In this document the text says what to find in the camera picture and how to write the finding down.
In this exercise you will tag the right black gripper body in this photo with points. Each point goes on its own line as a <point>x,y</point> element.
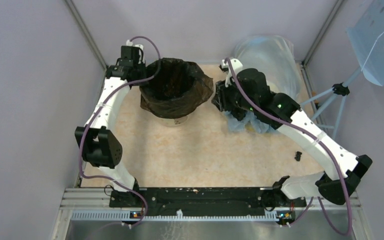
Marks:
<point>233,99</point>

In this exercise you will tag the black trash bag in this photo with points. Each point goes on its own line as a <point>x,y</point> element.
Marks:
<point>177,90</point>

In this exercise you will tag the beige round trash bin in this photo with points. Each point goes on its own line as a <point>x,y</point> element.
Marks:
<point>174,122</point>

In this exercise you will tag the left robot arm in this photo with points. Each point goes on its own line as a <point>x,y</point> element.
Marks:
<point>96,139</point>

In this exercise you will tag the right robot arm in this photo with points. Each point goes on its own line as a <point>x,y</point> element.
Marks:
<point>342,170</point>

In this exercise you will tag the blue plastic bag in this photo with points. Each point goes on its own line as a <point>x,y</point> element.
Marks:
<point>249,123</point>

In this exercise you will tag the large translucent plastic bag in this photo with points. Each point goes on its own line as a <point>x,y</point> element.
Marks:
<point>272,55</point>

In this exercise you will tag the small black plastic clip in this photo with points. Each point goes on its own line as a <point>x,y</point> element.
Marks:
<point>298,155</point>

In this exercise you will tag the blue perforated lamp panel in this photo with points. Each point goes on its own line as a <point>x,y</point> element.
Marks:
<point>367,40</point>

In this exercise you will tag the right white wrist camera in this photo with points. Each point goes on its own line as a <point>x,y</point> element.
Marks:
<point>235,66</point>

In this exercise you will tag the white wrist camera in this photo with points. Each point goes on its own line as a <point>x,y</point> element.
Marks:
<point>235,66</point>
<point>134,52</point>

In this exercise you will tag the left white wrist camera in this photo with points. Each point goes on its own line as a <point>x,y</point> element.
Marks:
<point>134,52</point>

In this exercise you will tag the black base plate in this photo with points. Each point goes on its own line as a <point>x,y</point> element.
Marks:
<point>205,201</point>

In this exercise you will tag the white toothed cable rail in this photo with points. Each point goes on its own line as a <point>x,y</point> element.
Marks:
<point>127,216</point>

